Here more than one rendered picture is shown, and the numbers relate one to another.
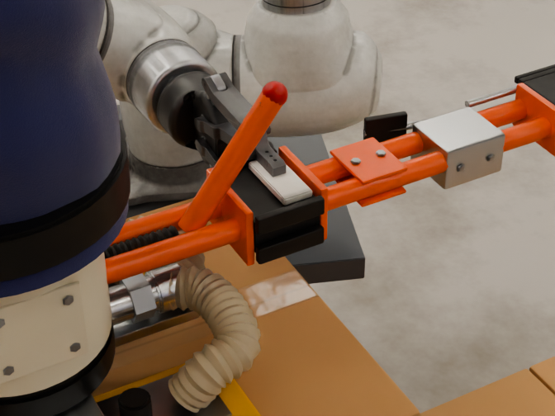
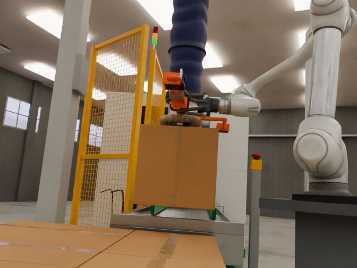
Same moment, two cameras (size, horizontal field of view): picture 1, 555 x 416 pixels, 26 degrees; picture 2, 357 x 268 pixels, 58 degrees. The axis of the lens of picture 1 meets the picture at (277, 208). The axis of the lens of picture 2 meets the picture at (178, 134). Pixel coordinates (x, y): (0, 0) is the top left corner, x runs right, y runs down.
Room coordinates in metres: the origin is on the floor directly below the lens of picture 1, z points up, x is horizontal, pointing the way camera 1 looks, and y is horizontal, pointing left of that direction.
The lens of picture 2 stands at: (1.81, -1.37, 0.76)
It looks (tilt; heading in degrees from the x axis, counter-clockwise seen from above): 10 degrees up; 123
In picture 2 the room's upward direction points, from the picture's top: 4 degrees clockwise
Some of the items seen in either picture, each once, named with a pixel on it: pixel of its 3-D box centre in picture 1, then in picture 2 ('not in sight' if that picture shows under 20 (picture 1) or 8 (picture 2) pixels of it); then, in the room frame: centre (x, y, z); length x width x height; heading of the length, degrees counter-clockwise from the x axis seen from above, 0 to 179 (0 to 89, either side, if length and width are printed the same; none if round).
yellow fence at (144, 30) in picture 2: not in sight; (105, 149); (-0.24, 0.63, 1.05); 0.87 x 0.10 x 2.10; 171
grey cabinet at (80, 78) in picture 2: not in sight; (81, 75); (-0.28, 0.31, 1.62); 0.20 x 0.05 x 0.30; 119
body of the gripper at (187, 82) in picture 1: (206, 121); (209, 105); (1.05, 0.07, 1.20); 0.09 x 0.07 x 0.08; 29
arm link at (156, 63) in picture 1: (176, 89); (223, 106); (1.11, 0.11, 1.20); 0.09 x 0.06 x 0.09; 119
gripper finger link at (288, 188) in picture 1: (279, 179); not in sight; (0.91, 0.00, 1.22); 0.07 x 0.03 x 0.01; 29
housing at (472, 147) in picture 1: (457, 147); (176, 92); (1.01, -0.18, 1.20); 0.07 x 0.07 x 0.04; 28
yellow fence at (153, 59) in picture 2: not in sight; (152, 160); (-0.35, 1.45, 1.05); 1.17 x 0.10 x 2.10; 119
